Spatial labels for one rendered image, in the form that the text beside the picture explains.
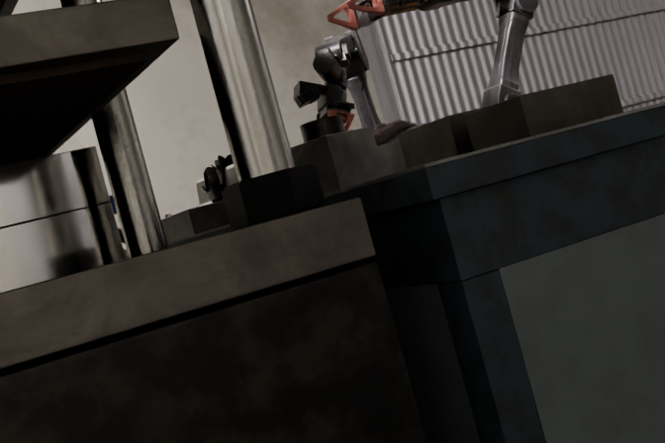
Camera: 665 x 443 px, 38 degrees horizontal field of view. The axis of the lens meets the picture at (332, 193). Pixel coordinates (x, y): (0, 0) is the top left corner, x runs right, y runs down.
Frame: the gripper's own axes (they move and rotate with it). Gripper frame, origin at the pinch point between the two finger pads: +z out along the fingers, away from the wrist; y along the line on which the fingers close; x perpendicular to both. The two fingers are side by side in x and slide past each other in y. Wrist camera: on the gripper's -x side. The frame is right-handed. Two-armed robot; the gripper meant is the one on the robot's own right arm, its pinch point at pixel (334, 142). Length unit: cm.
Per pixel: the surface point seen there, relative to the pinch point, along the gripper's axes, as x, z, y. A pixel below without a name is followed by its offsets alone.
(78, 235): -70, 52, 71
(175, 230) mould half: -40.0, 29.3, 4.8
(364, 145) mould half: -18, 25, 57
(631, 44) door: 231, -150, -151
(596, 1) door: 207, -167, -146
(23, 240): -77, 54, 71
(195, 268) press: -67, 70, 125
